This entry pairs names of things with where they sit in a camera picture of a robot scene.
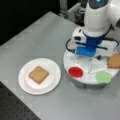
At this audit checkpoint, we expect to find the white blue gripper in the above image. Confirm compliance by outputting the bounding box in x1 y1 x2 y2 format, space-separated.
71 27 117 57

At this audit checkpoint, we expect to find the toasted bread slice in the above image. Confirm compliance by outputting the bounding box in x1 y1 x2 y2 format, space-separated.
29 66 49 84
107 54 120 69

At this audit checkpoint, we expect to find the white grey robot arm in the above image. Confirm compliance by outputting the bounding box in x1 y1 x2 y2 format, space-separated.
71 0 120 57

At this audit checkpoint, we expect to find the white divided round tray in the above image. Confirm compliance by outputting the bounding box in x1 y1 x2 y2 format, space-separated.
63 51 119 88

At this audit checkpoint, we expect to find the red tomato slice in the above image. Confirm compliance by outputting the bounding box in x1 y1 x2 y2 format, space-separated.
68 67 83 78

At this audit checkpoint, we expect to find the green lettuce piece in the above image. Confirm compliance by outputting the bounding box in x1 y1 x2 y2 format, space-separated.
95 71 112 84

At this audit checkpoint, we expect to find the white paper plate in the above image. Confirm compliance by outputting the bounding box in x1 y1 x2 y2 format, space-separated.
18 58 61 95

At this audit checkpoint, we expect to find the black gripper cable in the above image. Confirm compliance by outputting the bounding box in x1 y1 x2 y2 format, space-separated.
65 38 75 53

